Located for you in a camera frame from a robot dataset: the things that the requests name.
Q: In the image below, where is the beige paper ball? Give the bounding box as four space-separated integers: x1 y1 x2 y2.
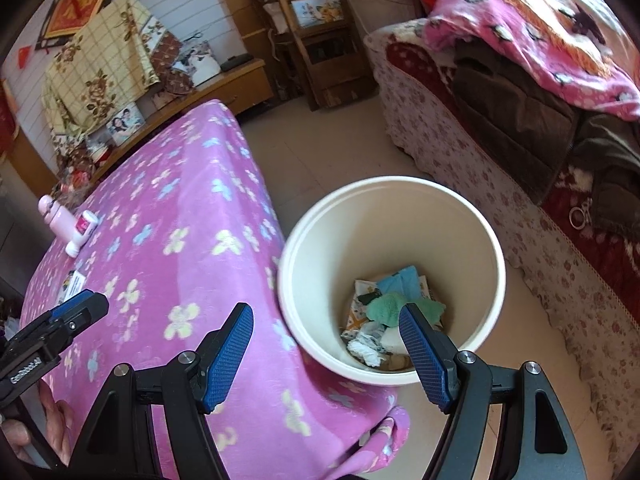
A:
385 354 412 372

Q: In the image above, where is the white tissue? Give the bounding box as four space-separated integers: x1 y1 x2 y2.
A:
341 321 388 368

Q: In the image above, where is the green knitted cloth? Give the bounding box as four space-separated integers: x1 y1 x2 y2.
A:
366 292 446 327

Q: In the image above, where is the white green plastic wrapper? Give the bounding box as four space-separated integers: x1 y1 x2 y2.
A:
344 280 408 333

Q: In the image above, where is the cream round trash bin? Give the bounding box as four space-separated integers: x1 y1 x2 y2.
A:
277 176 506 386

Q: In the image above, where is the left hand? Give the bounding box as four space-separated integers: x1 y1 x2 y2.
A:
0 381 74 467

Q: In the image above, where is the pink thermos bottle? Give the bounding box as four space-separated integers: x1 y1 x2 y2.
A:
38 195 77 243

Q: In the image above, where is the white red labelled bottle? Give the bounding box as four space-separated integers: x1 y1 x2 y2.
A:
65 210 100 258

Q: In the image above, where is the pink floral tablecloth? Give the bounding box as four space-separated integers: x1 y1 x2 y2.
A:
22 100 410 479

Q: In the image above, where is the framed family photo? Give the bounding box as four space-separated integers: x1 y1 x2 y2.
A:
106 103 144 146

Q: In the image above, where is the yellow floral hanging cloth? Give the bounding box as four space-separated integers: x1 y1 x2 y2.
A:
41 0 160 155

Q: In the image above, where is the wooden low cabinet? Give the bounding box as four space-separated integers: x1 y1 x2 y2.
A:
6 58 274 196

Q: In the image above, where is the dark brown jacket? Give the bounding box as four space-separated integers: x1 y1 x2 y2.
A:
451 39 639 240

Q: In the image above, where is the floral covered sofa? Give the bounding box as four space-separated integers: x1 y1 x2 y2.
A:
364 20 639 468

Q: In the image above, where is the wooden chair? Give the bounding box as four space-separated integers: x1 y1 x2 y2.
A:
254 0 376 110

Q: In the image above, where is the pink patterned blanket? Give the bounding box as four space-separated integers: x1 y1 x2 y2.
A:
423 0 639 122

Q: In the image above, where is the picture on chair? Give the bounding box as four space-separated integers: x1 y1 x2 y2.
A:
291 0 344 28

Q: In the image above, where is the red gold wall decoration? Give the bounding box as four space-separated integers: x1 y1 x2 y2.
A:
34 0 136 51

